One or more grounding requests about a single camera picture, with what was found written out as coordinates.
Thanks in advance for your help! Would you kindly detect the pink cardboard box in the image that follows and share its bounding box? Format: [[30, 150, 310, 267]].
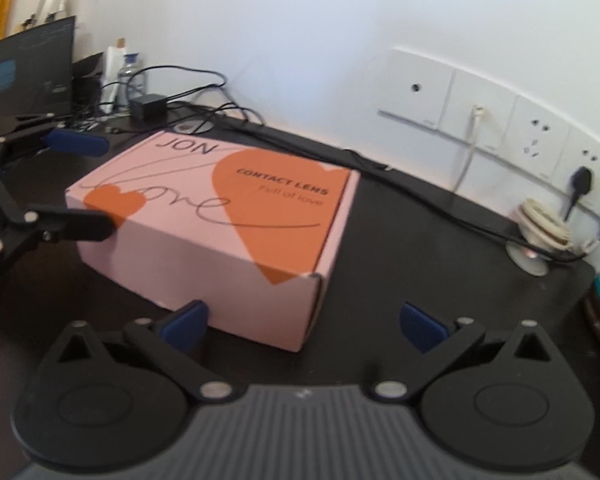
[[65, 131, 360, 352]]

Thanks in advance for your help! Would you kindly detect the black laptop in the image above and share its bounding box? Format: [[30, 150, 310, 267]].
[[0, 18, 76, 116]]

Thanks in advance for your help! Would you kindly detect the small clear bottle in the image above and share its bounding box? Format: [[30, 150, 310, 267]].
[[117, 53, 145, 108]]

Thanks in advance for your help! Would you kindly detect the black power adapter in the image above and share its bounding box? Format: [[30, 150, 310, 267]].
[[129, 93, 168, 122]]

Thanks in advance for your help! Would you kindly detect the white tube wooden cap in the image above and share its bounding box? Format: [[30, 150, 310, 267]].
[[98, 38, 126, 115]]

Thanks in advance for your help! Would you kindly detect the silver desk grommet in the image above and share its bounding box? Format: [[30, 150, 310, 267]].
[[173, 119, 214, 136]]

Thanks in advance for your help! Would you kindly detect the black tangled cable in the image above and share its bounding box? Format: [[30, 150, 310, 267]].
[[94, 63, 266, 137]]

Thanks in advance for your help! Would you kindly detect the black wall plug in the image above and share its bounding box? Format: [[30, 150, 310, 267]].
[[564, 166, 593, 221]]

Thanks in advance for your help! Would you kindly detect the white charging cable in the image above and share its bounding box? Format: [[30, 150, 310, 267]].
[[452, 104, 487, 194]]

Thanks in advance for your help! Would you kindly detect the white wall socket strip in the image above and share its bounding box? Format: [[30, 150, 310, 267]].
[[377, 48, 600, 217]]

